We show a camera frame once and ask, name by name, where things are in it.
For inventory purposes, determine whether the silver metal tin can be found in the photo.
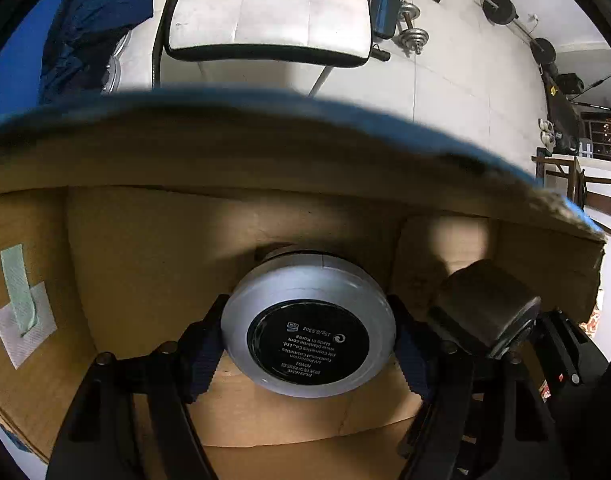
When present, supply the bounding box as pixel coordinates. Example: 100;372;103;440
428;259;542;360

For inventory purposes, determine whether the white jar black label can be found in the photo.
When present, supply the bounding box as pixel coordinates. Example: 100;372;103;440
220;250;397;399

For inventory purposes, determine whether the orange white patterned cloth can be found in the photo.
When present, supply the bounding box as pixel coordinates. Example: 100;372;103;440
580;304;601;338

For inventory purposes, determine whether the open cardboard box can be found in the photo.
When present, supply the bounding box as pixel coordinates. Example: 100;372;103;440
0;89;611;479

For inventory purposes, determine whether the dark wooden chair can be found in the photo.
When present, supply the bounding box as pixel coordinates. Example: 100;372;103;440
531;155;611;235

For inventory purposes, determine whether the chrome dumbbell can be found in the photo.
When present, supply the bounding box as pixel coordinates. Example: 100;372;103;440
398;0;430;55

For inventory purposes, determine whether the blue foam mat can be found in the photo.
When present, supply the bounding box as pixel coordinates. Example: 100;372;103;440
0;0;62;116

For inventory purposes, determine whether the white quilted chair right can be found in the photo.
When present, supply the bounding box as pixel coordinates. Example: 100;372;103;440
164;0;388;94

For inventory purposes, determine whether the dark blue crumpled cloth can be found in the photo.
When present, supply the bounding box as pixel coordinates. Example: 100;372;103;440
38;0;153;105

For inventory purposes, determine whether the barbell on floor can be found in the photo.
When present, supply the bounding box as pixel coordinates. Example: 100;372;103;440
481;0;556;66

